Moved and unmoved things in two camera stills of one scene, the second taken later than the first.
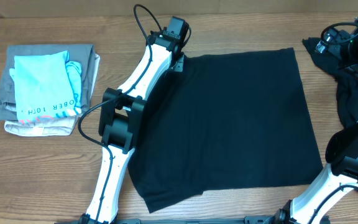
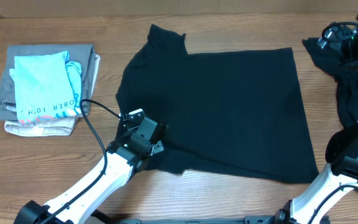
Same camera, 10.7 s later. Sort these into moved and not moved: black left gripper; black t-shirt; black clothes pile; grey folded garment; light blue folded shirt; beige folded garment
Moved: black t-shirt; black left gripper
Not moved: light blue folded shirt; grey folded garment; beige folded garment; black clothes pile
